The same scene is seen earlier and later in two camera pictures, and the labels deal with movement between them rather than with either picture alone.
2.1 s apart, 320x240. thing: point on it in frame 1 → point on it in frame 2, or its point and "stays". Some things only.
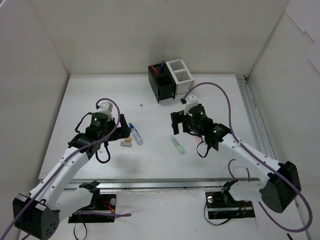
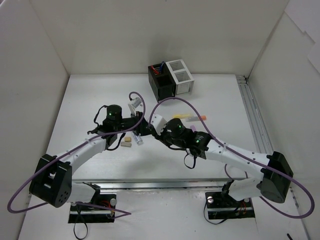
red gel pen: [156, 71] stays
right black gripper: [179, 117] → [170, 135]
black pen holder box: [164, 84] stays
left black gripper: [117, 131] → [139, 122]
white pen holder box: [181, 75] stays
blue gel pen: [162, 62] stays
